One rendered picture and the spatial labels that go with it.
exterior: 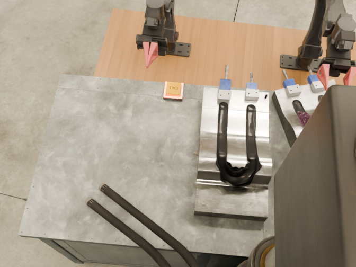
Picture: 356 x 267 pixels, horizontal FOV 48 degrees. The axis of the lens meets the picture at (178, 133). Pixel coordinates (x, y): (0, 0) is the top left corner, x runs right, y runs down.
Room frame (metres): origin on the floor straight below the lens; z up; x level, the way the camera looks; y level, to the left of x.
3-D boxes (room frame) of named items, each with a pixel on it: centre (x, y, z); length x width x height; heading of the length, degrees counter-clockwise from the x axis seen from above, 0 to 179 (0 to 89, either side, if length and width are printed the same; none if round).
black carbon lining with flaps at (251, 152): (0.64, -0.22, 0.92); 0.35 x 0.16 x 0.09; 175
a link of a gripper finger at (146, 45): (0.81, 0.08, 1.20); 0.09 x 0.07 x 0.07; 172
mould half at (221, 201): (0.62, -0.21, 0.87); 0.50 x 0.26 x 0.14; 175
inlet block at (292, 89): (0.93, -0.46, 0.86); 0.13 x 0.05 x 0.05; 12
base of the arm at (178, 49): (1.15, 0.04, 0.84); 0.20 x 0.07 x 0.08; 82
